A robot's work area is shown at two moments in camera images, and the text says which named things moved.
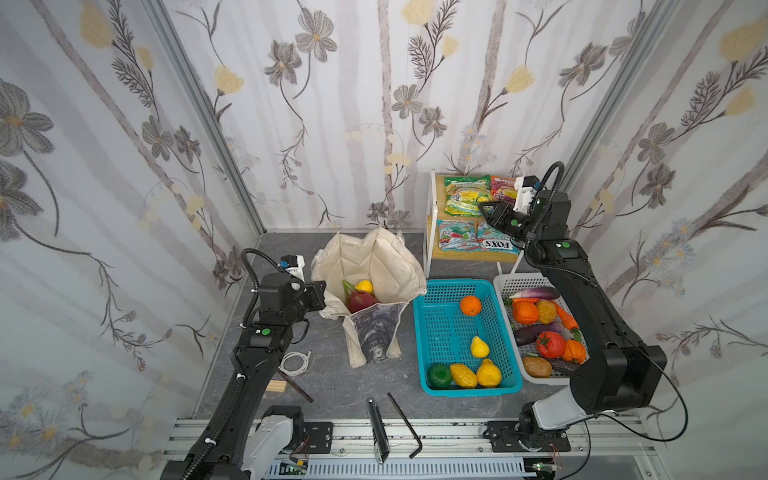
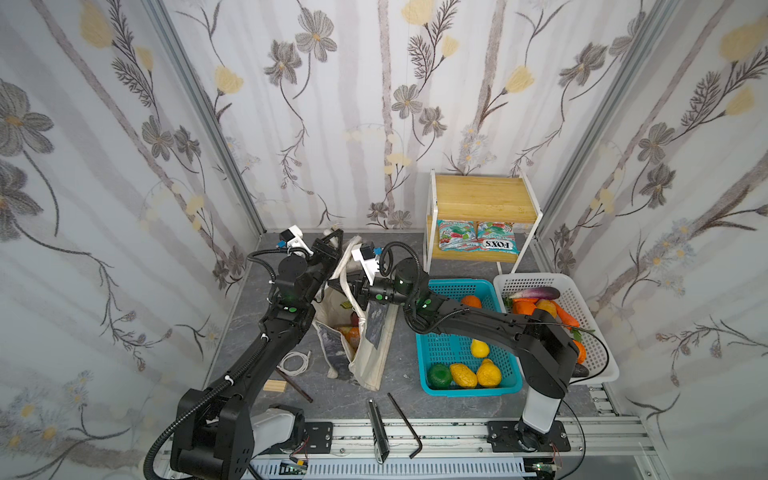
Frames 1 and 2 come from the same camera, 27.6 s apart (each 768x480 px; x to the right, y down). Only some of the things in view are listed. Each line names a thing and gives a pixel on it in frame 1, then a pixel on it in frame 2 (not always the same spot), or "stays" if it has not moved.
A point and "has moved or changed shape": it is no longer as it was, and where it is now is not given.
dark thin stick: [295, 387] stays
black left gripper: [315, 294] -> [327, 251]
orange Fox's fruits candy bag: [503, 189] -> [351, 335]
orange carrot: [567, 319] stays
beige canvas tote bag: [385, 259] has moved or changed shape
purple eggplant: [548, 293] stays
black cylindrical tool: [379, 436] stays
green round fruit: [439, 376] stays
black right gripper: [501, 215] -> [360, 288]
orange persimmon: [525, 310] stays
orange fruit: [470, 305] stays
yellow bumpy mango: [463, 376] stays
